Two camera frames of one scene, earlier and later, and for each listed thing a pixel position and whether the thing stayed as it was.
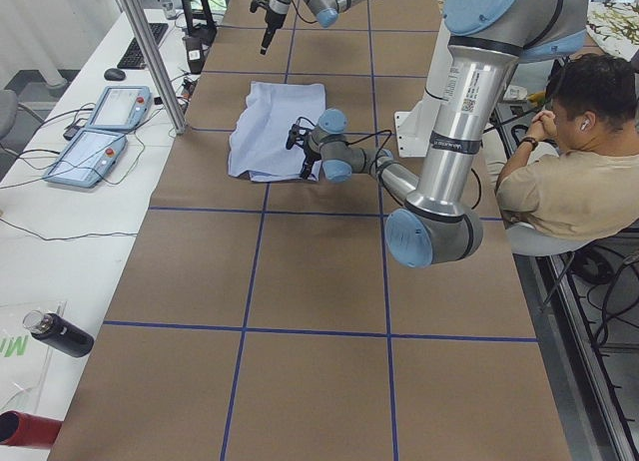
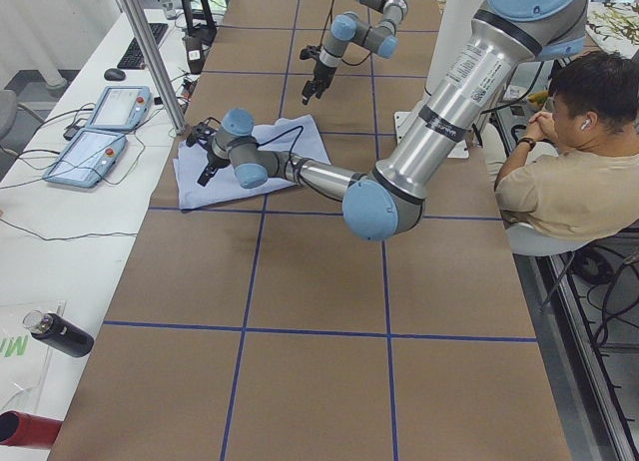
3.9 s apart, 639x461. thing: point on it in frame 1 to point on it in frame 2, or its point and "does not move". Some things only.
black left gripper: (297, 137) to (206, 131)
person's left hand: (542, 127) does not move
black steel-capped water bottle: (59, 333) does not move
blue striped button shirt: (267, 118) to (297, 136)
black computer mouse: (114, 74) does not move
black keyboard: (133, 58) does not move
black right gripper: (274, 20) to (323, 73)
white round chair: (526, 239) does not move
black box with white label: (196, 53) does not move
